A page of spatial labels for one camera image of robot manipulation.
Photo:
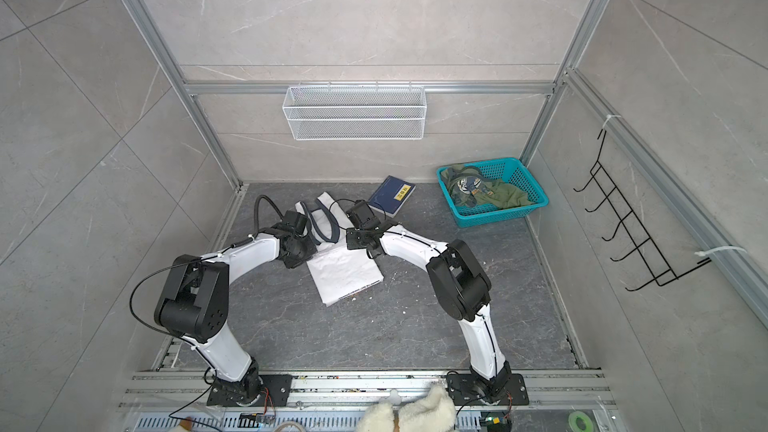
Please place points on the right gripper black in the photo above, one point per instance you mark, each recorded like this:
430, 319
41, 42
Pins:
352, 244

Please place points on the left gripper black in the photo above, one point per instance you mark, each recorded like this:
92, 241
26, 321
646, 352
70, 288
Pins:
312, 252

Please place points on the white tank top navy trim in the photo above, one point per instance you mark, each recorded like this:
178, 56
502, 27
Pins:
337, 271

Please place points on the green tank top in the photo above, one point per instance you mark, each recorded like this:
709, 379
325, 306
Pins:
468, 187

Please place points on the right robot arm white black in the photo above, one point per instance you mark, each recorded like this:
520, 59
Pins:
460, 284

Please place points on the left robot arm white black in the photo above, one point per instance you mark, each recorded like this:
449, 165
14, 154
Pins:
193, 304

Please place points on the navy blue book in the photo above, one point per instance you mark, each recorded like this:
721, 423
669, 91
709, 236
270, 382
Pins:
391, 195

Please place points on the teal plastic basket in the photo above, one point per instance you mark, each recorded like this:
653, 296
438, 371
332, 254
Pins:
509, 170

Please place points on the white fluffy plush toy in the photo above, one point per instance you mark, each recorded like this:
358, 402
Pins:
434, 413

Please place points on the green tape roll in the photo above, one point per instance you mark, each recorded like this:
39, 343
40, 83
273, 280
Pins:
579, 421

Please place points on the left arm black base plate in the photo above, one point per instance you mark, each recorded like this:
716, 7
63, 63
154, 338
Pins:
276, 387

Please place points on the white wire mesh shelf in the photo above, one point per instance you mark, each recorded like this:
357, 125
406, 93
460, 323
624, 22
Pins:
360, 112

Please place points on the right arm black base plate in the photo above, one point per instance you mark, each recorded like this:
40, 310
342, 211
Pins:
462, 390

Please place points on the aluminium mounting rail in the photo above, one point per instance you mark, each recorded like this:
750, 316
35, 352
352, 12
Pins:
337, 400

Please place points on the black wire hook rack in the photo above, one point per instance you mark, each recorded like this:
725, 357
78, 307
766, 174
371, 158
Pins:
629, 224

